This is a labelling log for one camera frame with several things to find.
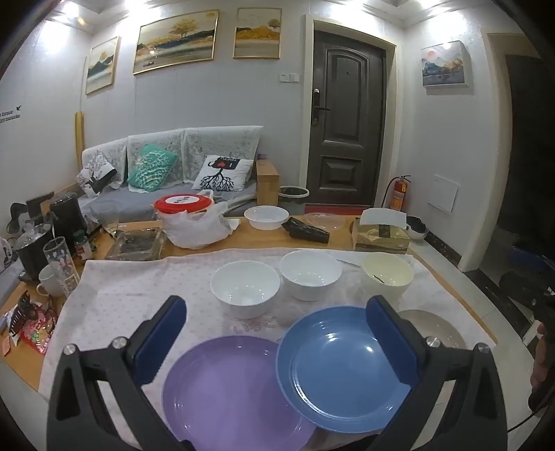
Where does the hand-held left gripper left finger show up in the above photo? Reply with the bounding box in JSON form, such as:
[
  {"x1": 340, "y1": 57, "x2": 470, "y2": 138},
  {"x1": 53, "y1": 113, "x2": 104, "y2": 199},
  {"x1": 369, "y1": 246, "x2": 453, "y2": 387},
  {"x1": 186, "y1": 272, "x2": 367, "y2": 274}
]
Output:
[{"x1": 45, "y1": 295, "x2": 197, "y2": 451}]

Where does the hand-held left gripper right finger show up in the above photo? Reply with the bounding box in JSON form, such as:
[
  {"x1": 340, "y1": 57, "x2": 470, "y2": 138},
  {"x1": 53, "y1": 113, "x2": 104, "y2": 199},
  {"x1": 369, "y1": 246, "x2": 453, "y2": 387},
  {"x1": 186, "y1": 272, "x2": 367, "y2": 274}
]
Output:
[{"x1": 364, "y1": 295, "x2": 509, "y2": 451}]

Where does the grey plate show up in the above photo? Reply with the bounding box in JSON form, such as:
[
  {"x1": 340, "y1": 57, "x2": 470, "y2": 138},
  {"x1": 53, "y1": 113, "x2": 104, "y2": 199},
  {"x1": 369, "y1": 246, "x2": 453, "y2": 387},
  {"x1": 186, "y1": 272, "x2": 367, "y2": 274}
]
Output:
[{"x1": 396, "y1": 309, "x2": 468, "y2": 350}]

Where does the blue plate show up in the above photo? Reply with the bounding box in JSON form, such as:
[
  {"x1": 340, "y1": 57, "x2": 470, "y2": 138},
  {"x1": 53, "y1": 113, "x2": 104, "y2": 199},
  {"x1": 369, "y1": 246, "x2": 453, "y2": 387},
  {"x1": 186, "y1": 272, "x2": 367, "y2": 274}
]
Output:
[{"x1": 275, "y1": 306, "x2": 412, "y2": 434}]

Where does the cream ceramic bowl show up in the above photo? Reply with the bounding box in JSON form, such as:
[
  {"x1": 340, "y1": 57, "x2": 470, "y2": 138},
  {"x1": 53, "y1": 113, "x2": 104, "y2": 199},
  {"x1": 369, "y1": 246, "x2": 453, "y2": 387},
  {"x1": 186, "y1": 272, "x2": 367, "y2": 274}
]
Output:
[{"x1": 361, "y1": 253, "x2": 415, "y2": 300}]

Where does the purple plate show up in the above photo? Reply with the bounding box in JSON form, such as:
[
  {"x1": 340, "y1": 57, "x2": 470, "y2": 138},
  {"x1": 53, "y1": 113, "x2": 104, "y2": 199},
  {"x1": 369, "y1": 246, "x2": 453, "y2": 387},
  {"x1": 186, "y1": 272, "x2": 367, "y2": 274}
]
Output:
[{"x1": 162, "y1": 336, "x2": 319, "y2": 451}]

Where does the white ceramic bowl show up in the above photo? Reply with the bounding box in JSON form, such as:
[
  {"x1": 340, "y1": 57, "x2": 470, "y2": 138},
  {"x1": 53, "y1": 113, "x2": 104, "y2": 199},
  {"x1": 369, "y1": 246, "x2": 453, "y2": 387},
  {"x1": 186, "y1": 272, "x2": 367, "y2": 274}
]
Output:
[
  {"x1": 279, "y1": 250, "x2": 342, "y2": 302},
  {"x1": 210, "y1": 259, "x2": 281, "y2": 319}
]

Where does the person's right hand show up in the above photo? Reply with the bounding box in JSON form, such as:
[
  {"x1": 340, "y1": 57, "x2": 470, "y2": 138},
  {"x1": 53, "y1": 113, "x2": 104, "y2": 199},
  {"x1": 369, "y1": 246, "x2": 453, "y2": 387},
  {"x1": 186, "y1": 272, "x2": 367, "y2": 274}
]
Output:
[{"x1": 530, "y1": 323, "x2": 555, "y2": 391}]

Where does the glass ashtray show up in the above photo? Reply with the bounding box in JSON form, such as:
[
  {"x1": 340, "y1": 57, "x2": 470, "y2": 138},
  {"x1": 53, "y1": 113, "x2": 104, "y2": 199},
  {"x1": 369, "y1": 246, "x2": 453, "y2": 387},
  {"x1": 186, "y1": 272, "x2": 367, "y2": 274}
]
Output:
[{"x1": 105, "y1": 229, "x2": 168, "y2": 261}]

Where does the gold tissue pack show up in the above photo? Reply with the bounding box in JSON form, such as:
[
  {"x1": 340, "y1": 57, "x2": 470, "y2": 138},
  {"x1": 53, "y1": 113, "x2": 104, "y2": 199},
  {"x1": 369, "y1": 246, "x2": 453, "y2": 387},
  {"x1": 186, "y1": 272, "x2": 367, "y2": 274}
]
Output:
[{"x1": 351, "y1": 207, "x2": 410, "y2": 254}]

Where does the white plastic bag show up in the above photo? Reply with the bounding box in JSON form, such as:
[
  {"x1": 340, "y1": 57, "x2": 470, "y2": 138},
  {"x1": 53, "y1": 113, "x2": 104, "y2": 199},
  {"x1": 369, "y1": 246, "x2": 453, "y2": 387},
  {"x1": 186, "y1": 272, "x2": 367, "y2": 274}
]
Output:
[{"x1": 162, "y1": 204, "x2": 239, "y2": 249}]

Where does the green capped spice bottle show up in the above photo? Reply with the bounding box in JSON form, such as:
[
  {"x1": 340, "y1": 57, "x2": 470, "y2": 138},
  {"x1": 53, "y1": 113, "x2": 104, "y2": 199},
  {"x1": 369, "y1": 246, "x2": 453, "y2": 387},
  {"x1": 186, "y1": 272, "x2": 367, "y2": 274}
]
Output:
[{"x1": 73, "y1": 231, "x2": 93, "y2": 261}]

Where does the printed drinking glass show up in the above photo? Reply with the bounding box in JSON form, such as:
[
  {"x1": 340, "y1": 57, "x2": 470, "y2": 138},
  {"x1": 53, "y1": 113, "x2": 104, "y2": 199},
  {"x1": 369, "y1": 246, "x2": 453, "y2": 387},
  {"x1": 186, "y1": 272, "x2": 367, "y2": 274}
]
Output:
[{"x1": 43, "y1": 236, "x2": 81, "y2": 298}]

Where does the colourful snack packet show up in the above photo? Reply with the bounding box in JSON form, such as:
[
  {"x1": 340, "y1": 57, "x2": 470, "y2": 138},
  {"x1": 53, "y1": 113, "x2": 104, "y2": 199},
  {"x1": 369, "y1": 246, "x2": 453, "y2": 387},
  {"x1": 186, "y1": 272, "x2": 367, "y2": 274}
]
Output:
[{"x1": 19, "y1": 310, "x2": 59, "y2": 356}]

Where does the white mug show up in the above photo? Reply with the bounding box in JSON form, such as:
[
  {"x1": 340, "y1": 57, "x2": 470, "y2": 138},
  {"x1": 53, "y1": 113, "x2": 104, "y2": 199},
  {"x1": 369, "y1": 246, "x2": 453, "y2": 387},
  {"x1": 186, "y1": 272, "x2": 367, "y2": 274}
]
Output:
[{"x1": 35, "y1": 264, "x2": 66, "y2": 298}]

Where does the clear glass cup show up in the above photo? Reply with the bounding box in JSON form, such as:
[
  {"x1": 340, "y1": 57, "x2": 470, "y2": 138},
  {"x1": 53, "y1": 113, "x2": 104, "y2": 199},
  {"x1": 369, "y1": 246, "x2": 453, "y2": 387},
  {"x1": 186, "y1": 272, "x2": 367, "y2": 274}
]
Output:
[{"x1": 97, "y1": 204, "x2": 120, "y2": 237}]

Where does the red lidded container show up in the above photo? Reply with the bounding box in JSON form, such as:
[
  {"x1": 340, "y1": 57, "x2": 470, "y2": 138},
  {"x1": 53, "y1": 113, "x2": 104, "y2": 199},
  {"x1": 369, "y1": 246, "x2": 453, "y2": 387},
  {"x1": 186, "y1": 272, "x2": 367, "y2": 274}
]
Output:
[{"x1": 155, "y1": 194, "x2": 215, "y2": 215}]

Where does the grey sofa with lace cover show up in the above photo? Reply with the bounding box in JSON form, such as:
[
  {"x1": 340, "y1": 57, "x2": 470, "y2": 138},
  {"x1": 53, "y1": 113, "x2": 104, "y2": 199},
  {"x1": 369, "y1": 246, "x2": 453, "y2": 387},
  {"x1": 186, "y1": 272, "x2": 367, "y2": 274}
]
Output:
[{"x1": 76, "y1": 126, "x2": 280, "y2": 222}]

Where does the black pouch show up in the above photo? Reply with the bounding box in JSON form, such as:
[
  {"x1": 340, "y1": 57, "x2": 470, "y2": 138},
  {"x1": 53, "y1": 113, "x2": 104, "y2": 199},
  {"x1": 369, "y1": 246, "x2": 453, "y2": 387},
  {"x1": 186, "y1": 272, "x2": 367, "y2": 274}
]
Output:
[{"x1": 282, "y1": 217, "x2": 331, "y2": 244}]

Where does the black hair claw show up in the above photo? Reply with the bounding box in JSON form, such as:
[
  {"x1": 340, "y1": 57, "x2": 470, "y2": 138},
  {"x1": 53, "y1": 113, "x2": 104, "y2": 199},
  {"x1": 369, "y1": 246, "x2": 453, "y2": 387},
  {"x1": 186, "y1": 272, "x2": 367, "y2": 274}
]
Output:
[{"x1": 9, "y1": 291, "x2": 35, "y2": 335}]

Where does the red fire extinguisher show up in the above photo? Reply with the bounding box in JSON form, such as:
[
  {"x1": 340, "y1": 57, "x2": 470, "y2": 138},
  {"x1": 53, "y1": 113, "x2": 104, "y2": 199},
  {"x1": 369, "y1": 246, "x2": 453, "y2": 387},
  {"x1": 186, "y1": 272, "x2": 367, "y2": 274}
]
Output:
[{"x1": 382, "y1": 175, "x2": 412, "y2": 212}]

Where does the black kettle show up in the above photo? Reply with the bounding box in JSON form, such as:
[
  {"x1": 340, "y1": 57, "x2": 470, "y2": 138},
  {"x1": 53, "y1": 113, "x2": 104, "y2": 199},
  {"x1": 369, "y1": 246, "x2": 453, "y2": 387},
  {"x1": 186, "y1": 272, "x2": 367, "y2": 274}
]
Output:
[{"x1": 49, "y1": 192, "x2": 89, "y2": 252}]

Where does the white plastic bowl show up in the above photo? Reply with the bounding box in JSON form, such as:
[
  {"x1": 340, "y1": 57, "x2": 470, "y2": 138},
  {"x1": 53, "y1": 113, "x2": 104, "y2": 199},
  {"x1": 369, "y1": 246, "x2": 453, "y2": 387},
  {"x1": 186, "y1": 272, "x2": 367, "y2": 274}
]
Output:
[{"x1": 244, "y1": 205, "x2": 290, "y2": 231}]

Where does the dark metal pot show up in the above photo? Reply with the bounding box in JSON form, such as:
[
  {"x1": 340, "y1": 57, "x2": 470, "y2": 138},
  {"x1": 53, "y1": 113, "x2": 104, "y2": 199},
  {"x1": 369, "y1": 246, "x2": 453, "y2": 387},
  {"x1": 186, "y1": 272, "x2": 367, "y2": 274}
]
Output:
[{"x1": 15, "y1": 223, "x2": 55, "y2": 280}]

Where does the teal patterned pillow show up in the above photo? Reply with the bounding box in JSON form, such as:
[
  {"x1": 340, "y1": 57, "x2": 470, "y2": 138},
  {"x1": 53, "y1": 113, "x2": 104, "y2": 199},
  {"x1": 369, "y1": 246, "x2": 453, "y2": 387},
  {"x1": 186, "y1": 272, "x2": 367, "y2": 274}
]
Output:
[{"x1": 127, "y1": 144, "x2": 178, "y2": 193}]

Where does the white pillow with tree print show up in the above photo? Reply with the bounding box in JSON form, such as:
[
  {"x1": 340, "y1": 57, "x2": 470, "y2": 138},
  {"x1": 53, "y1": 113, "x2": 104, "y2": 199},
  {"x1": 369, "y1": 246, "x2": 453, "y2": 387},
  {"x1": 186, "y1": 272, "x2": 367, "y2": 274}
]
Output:
[{"x1": 191, "y1": 155, "x2": 253, "y2": 192}]

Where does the round trash bin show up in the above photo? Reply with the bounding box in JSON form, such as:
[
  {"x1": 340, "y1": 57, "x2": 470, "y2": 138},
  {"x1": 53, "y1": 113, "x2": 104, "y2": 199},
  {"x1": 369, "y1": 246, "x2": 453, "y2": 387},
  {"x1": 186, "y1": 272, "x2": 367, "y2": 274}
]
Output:
[{"x1": 277, "y1": 186, "x2": 310, "y2": 213}]

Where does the grey pillow with tree print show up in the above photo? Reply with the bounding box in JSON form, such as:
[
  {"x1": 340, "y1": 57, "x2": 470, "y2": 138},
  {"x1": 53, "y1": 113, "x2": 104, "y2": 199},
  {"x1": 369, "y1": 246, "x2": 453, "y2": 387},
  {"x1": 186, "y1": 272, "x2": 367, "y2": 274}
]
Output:
[{"x1": 77, "y1": 150, "x2": 118, "y2": 194}]

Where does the dark grey door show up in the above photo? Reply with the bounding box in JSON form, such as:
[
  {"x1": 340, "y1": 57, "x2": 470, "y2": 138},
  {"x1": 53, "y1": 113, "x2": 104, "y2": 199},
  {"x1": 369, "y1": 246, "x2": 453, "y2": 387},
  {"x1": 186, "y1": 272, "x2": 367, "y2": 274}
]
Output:
[{"x1": 304, "y1": 30, "x2": 389, "y2": 206}]

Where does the white framed mountain painting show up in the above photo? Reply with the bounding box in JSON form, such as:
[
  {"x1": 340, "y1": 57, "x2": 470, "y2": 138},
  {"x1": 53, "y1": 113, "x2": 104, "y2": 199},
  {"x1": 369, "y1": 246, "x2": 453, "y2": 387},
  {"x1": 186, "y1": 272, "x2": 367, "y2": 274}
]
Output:
[{"x1": 420, "y1": 41, "x2": 471, "y2": 88}]

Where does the small framed landscape painting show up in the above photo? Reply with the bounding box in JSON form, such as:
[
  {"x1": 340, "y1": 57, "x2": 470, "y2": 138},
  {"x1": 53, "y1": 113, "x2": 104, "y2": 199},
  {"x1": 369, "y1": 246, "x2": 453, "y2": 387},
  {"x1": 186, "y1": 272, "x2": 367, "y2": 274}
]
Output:
[{"x1": 85, "y1": 36, "x2": 120, "y2": 95}]

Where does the wide framed tree painting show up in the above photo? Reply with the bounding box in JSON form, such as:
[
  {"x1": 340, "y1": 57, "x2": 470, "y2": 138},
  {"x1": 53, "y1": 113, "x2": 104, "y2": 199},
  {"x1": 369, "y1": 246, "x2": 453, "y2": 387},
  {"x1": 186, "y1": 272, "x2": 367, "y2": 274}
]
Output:
[{"x1": 132, "y1": 9, "x2": 220, "y2": 75}]

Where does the square framed tree painting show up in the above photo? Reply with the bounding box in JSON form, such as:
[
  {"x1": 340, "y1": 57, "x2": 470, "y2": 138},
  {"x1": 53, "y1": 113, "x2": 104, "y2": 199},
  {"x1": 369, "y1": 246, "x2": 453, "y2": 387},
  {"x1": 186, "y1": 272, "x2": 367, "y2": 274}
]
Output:
[{"x1": 233, "y1": 7, "x2": 282, "y2": 59}]

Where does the black cable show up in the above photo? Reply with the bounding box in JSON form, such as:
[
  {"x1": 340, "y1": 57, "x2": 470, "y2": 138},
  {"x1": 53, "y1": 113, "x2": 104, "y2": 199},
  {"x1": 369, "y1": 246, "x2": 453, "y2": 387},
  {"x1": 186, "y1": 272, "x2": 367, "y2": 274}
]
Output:
[{"x1": 506, "y1": 405, "x2": 549, "y2": 434}]

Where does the white wall panel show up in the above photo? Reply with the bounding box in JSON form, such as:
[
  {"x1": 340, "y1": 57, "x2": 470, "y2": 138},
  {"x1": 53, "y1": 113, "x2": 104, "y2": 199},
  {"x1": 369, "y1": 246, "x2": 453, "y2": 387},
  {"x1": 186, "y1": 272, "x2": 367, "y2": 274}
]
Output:
[{"x1": 428, "y1": 174, "x2": 458, "y2": 213}]

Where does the yellow wooden post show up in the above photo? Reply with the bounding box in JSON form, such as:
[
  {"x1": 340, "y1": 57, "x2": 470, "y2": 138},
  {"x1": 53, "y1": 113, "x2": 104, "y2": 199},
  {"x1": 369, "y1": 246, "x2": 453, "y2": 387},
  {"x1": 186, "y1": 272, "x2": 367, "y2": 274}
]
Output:
[{"x1": 75, "y1": 111, "x2": 85, "y2": 174}]

